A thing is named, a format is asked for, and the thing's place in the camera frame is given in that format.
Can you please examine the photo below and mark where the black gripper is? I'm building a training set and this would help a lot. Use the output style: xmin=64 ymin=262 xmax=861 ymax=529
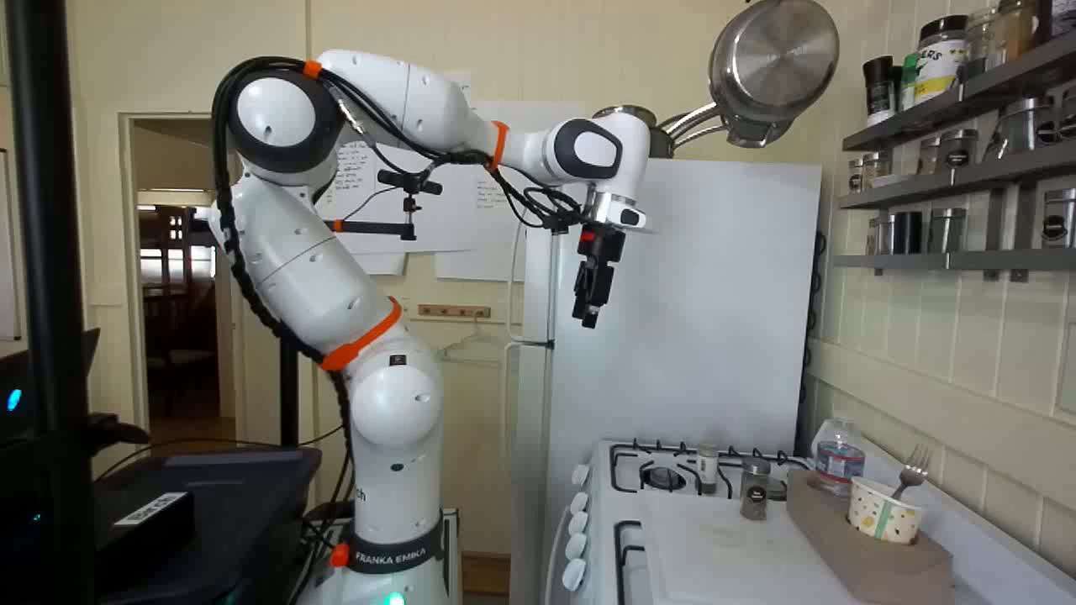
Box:
xmin=573 ymin=222 xmax=628 ymax=332

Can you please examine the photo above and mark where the brown cardboard plate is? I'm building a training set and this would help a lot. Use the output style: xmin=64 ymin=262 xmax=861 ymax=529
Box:
xmin=785 ymin=467 xmax=959 ymax=605

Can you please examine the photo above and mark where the white refrigerator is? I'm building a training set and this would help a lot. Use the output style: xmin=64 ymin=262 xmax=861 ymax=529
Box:
xmin=509 ymin=159 xmax=828 ymax=605

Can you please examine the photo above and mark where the plain white paper sheet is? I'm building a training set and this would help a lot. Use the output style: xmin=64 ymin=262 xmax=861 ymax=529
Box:
xmin=429 ymin=103 xmax=531 ymax=286

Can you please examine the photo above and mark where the black stove grate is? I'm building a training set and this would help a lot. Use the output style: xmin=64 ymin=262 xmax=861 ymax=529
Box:
xmin=606 ymin=437 xmax=815 ymax=505
xmin=612 ymin=517 xmax=654 ymax=605

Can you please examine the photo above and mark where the handwritten paper sheet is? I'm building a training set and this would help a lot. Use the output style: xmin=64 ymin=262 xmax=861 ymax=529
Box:
xmin=315 ymin=131 xmax=423 ymax=278

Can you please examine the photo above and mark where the grey metal pepper shaker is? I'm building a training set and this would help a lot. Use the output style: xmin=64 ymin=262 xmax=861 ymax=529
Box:
xmin=739 ymin=454 xmax=776 ymax=525

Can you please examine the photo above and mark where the white gas stove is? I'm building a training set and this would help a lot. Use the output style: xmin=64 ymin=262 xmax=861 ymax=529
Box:
xmin=541 ymin=431 xmax=1076 ymax=605

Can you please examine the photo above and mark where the small metal-lid spice jar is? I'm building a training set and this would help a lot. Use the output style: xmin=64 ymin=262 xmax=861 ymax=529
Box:
xmin=999 ymin=94 xmax=1047 ymax=159
xmin=844 ymin=148 xmax=885 ymax=198
xmin=891 ymin=209 xmax=927 ymax=260
xmin=1041 ymin=185 xmax=1076 ymax=252
xmin=863 ymin=209 xmax=894 ymax=260
xmin=927 ymin=207 xmax=970 ymax=260

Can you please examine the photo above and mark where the large hanging steel pan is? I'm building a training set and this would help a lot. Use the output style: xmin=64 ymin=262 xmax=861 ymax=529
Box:
xmin=659 ymin=0 xmax=844 ymax=152

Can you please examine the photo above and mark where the black spice jar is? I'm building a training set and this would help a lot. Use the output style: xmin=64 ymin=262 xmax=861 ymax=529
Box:
xmin=861 ymin=55 xmax=903 ymax=127

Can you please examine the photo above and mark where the dotted white paper cup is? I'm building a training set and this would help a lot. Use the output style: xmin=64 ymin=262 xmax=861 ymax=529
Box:
xmin=844 ymin=474 xmax=927 ymax=550

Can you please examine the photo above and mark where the grey metal spice rack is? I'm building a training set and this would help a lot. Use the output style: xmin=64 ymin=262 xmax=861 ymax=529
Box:
xmin=830 ymin=31 xmax=1076 ymax=286

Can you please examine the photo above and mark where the large white-label spice jar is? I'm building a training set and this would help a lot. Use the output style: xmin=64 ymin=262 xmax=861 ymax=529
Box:
xmin=903 ymin=13 xmax=977 ymax=110

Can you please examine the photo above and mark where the black equipment case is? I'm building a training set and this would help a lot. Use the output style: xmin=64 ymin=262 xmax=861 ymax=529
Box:
xmin=92 ymin=440 xmax=327 ymax=605

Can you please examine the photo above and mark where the brown glass spice jar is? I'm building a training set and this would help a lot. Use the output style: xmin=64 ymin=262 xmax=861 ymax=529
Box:
xmin=982 ymin=0 xmax=1047 ymax=71

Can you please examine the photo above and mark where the black vertical pole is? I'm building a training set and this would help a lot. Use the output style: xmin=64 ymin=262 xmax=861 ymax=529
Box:
xmin=4 ymin=0 xmax=101 ymax=605

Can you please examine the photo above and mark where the wooden hook rail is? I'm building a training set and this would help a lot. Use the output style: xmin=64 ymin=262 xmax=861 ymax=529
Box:
xmin=415 ymin=300 xmax=498 ymax=324

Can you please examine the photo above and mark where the black stereo camera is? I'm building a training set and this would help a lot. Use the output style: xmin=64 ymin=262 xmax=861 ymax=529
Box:
xmin=373 ymin=165 xmax=446 ymax=198

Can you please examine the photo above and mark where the black camera stand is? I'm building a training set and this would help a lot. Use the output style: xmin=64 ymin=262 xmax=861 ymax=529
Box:
xmin=277 ymin=192 xmax=422 ymax=452

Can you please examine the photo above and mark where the white door frame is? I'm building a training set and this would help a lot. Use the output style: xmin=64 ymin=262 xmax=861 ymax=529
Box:
xmin=116 ymin=107 xmax=245 ymax=446

